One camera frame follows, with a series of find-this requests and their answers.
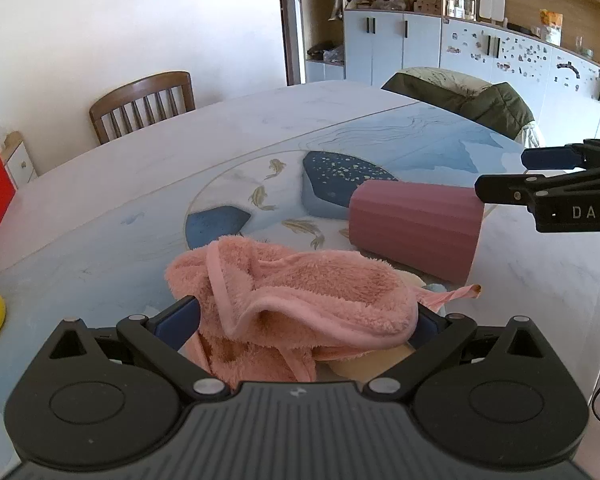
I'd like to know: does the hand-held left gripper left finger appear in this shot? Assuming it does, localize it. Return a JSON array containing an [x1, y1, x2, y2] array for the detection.
[[49, 296, 230, 402]]

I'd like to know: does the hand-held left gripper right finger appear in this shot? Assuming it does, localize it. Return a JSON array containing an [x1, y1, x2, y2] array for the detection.
[[362, 305, 537, 402]]

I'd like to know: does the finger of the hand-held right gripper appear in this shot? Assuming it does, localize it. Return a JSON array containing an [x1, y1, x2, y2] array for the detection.
[[522, 138, 600, 171], [474, 164, 600, 206]]

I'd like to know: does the pink ribbed cup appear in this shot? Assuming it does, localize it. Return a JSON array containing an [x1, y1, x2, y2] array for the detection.
[[347, 180, 486, 285]]

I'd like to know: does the pink fluffy towel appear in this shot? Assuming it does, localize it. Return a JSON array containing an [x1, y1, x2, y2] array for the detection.
[[165, 234, 482, 387]]

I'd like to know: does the olive green jacket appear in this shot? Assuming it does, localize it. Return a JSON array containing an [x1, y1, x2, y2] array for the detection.
[[381, 71, 537, 137]]

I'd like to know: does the white cabinet with wooden shelves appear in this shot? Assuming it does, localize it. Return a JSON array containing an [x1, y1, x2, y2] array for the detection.
[[297, 0, 600, 155]]

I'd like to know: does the orange snack bag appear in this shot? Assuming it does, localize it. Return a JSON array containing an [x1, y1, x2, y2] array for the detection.
[[538, 8, 564, 46]]

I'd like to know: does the white storage container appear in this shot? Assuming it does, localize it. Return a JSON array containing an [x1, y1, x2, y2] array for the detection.
[[479, 0, 506, 24]]

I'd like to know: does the small white drawer cabinet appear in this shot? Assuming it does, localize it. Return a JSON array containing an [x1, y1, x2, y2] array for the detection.
[[2, 131, 39, 189]]

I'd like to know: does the brown wooden chair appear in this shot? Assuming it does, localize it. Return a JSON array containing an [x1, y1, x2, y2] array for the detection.
[[89, 71, 197, 147]]

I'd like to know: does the dark brown door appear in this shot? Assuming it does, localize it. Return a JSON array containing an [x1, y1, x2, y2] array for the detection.
[[277, 0, 307, 87]]

